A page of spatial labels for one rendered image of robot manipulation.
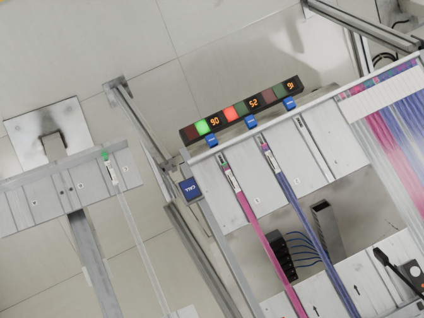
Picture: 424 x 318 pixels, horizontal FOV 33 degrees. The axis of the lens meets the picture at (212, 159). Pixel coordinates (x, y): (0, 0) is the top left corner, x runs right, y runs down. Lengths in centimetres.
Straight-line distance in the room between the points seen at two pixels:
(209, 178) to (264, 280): 49
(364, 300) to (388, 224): 54
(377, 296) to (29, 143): 125
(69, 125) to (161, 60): 37
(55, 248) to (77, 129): 46
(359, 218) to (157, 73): 83
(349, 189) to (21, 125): 106
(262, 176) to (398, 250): 37
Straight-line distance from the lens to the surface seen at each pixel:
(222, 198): 176
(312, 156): 181
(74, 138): 245
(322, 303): 175
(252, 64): 255
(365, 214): 220
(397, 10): 275
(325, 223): 208
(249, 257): 209
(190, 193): 171
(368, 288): 177
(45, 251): 264
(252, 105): 184
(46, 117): 241
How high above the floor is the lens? 227
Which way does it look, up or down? 60 degrees down
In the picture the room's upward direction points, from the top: 141 degrees clockwise
